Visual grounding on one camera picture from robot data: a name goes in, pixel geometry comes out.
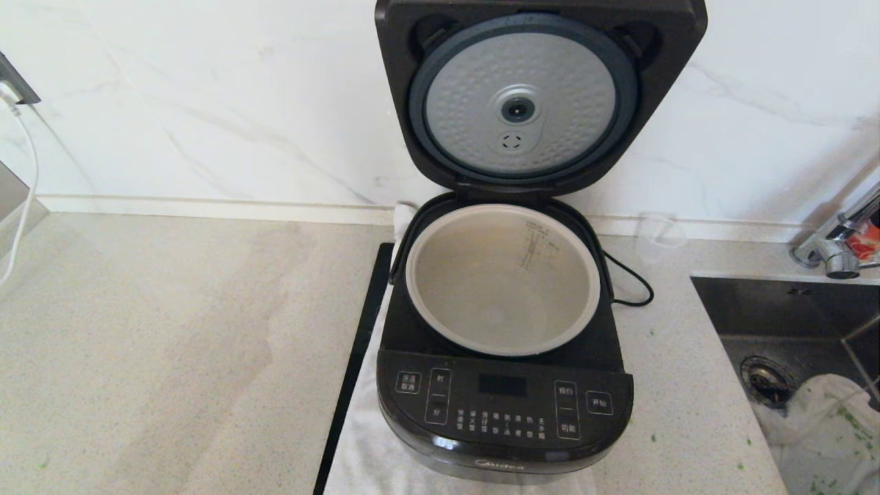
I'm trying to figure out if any black rice cooker lid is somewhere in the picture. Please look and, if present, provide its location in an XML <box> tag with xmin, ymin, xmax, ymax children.
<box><xmin>375</xmin><ymin>0</ymin><xmax>709</xmax><ymax>197</ymax></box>

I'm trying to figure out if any grey inner pot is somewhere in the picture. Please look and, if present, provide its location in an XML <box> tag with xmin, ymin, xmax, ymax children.
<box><xmin>404</xmin><ymin>203</ymin><xmax>602</xmax><ymax>358</ymax></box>

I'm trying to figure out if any black rice cooker body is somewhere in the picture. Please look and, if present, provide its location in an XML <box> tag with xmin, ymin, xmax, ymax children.
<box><xmin>376</xmin><ymin>192</ymin><xmax>635</xmax><ymax>485</ymax></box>

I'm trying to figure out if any black flat strip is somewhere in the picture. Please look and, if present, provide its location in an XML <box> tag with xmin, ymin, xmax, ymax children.
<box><xmin>313</xmin><ymin>242</ymin><xmax>395</xmax><ymax>495</ymax></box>

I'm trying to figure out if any clear measuring cup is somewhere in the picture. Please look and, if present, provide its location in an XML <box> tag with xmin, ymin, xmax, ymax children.
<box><xmin>634</xmin><ymin>212</ymin><xmax>687</xmax><ymax>265</ymax></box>

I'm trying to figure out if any white towel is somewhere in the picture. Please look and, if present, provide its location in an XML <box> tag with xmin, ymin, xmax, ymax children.
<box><xmin>323</xmin><ymin>201</ymin><xmax>597</xmax><ymax>495</ymax></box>

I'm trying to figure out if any steel sink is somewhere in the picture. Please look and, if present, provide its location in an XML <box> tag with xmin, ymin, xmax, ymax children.
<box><xmin>690</xmin><ymin>275</ymin><xmax>880</xmax><ymax>495</ymax></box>

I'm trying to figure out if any sink drain strainer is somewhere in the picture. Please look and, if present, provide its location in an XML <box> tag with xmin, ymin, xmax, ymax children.
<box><xmin>739</xmin><ymin>354</ymin><xmax>798</xmax><ymax>410</ymax></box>

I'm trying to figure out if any chrome faucet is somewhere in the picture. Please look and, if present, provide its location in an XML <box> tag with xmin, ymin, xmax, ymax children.
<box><xmin>791</xmin><ymin>182</ymin><xmax>880</xmax><ymax>281</ymax></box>

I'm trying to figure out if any white cloth with green bits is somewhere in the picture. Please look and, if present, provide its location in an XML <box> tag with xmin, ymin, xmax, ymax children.
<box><xmin>749</xmin><ymin>373</ymin><xmax>880</xmax><ymax>495</ymax></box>

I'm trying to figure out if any red orange packet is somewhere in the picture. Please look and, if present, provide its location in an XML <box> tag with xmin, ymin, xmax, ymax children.
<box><xmin>846</xmin><ymin>220</ymin><xmax>880</xmax><ymax>262</ymax></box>

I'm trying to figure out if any black power cord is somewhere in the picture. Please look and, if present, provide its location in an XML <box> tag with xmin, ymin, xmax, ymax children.
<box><xmin>602</xmin><ymin>251</ymin><xmax>655</xmax><ymax>308</ymax></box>

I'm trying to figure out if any white cable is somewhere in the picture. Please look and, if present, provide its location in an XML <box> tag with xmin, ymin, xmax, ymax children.
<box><xmin>0</xmin><ymin>96</ymin><xmax>39</xmax><ymax>286</ymax></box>

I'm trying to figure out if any wall socket with plug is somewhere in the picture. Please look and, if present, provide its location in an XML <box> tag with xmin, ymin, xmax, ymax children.
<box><xmin>0</xmin><ymin>52</ymin><xmax>41</xmax><ymax>105</ymax></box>

